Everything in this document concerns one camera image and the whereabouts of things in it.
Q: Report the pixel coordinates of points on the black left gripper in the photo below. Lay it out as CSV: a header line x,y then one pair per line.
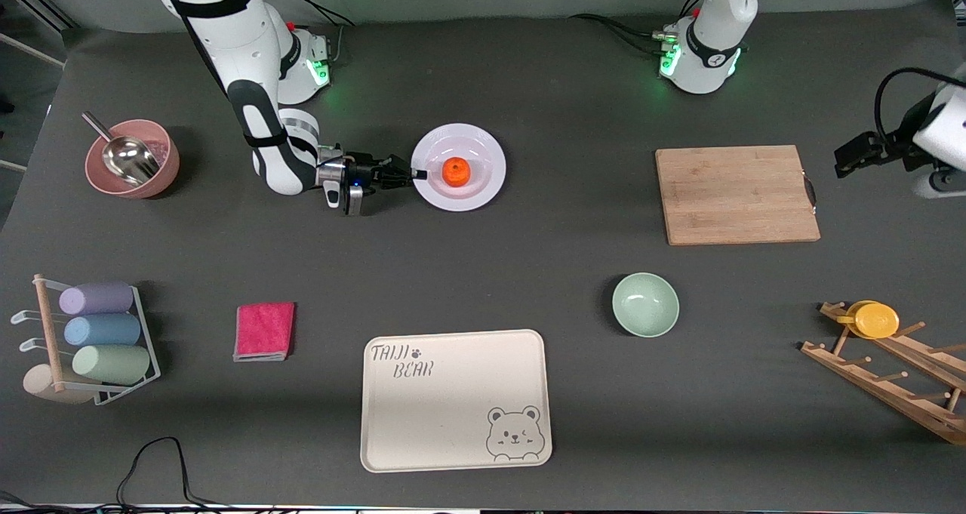
x,y
893,145

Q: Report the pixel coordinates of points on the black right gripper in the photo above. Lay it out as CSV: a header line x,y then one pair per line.
x,y
365,174

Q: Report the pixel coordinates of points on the orange fruit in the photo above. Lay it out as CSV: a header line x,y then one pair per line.
x,y
456,170

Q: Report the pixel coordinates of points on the white round plate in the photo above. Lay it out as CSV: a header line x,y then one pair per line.
x,y
483,189

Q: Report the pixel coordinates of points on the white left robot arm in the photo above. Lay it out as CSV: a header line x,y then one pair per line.
x,y
709,38

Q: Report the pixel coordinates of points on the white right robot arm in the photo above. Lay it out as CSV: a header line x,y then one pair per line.
x,y
241,38

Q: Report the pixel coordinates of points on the wooden cutting board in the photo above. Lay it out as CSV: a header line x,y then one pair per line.
x,y
736,197

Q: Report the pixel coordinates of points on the yellow mug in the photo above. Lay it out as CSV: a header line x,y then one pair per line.
x,y
875,320

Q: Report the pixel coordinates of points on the pink folded cloth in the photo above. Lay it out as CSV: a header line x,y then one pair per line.
x,y
264,331

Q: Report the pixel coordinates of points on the pink bowl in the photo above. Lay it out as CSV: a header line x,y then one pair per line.
x,y
162,178

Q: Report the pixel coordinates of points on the wooden peg drying rack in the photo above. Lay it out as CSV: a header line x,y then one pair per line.
x,y
883,389

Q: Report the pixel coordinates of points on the beige bear print tray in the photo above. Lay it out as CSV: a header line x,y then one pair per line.
x,y
453,416

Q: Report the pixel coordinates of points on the pale green bowl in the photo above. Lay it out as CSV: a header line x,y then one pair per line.
x,y
645,305

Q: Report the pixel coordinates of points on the metal scoop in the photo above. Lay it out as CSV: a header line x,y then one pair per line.
x,y
132,159

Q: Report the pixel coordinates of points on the purple cup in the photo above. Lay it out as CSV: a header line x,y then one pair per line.
x,y
98,298

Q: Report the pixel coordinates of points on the blue cup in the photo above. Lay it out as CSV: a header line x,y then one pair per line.
x,y
102,330

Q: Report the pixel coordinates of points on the green cup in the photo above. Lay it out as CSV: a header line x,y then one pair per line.
x,y
113,364

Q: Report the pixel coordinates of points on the beige cup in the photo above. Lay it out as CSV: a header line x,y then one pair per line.
x,y
38,384

